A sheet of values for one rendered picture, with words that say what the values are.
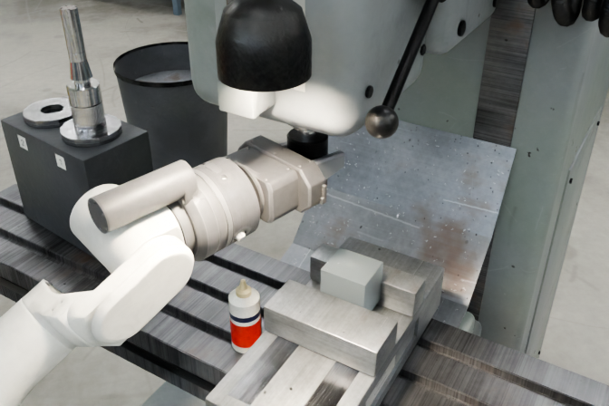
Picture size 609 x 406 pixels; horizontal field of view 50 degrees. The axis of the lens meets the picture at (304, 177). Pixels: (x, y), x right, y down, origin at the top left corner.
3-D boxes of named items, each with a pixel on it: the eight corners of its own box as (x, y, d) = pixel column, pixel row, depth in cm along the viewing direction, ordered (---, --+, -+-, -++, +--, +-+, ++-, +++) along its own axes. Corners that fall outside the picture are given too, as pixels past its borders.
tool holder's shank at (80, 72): (91, 77, 97) (77, 3, 91) (96, 84, 95) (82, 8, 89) (69, 82, 96) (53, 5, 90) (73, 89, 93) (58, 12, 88)
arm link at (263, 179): (328, 152, 67) (237, 198, 60) (327, 228, 72) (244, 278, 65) (249, 115, 75) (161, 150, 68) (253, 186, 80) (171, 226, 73)
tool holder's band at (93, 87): (96, 81, 99) (94, 74, 98) (103, 91, 95) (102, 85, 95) (63, 87, 97) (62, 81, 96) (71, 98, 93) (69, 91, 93)
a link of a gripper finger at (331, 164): (339, 169, 77) (301, 188, 73) (340, 145, 75) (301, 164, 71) (350, 174, 76) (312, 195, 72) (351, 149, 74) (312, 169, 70)
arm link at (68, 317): (207, 269, 62) (98, 376, 58) (153, 220, 67) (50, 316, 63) (180, 236, 57) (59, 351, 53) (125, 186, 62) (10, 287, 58)
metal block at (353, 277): (362, 323, 79) (364, 285, 76) (319, 306, 82) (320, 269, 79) (381, 299, 83) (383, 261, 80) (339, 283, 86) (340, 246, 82)
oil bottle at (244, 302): (250, 359, 85) (246, 294, 80) (226, 347, 87) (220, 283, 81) (267, 339, 88) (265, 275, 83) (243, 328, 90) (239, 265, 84)
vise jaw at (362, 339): (374, 379, 73) (377, 352, 71) (263, 330, 80) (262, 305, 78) (396, 344, 78) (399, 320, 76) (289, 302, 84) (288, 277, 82)
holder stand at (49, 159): (103, 265, 102) (81, 153, 92) (24, 216, 113) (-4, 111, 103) (162, 229, 110) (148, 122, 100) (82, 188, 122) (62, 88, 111)
